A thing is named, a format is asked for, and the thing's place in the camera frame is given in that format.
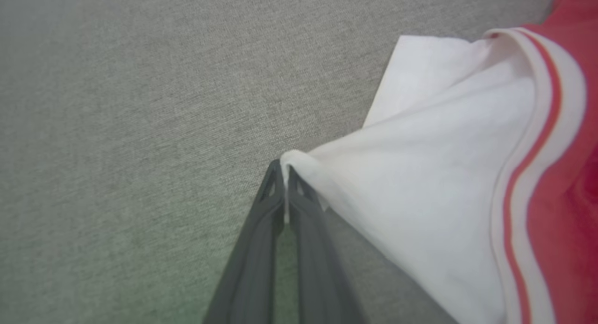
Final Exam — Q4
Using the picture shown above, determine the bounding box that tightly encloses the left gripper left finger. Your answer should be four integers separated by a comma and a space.
202, 159, 286, 324

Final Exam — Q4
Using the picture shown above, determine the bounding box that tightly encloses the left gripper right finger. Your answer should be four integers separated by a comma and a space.
286, 165, 366, 324

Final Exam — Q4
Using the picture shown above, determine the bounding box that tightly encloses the red Bulls 23 jersey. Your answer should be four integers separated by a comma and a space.
279, 0, 598, 324

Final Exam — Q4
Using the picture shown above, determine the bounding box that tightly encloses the grey fabric sofa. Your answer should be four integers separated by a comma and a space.
0, 0, 561, 324

